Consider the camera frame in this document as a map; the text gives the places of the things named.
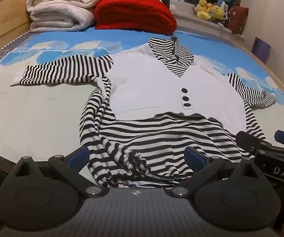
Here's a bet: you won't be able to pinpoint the wooden bed headboard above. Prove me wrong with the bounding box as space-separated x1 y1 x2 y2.
0 0 42 62

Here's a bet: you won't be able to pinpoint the folded red blanket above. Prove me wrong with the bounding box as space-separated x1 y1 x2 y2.
94 0 177 34

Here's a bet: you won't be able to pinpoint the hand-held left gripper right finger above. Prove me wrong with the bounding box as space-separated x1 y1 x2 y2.
165 146 259 198

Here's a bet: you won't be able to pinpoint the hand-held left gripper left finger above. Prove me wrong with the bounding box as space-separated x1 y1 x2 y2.
9 145 108 198

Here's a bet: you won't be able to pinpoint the black white striped hooded top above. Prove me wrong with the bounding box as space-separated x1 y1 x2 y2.
10 36 277 189

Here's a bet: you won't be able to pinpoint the yellow plush toys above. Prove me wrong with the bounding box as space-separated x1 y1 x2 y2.
194 0 225 21

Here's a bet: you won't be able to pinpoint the folded white blanket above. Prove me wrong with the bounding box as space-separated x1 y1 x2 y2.
26 0 100 33

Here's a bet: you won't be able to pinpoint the purple box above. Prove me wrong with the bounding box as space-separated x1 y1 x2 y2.
252 37 272 63

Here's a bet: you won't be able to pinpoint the brown plush toy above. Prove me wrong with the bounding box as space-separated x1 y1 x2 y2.
228 4 249 34

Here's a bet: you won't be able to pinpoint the white window sill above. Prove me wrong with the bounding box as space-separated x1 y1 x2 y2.
170 4 246 40

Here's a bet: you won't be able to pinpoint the blue white printed bedsheet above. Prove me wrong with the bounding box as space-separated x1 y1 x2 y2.
0 24 284 168

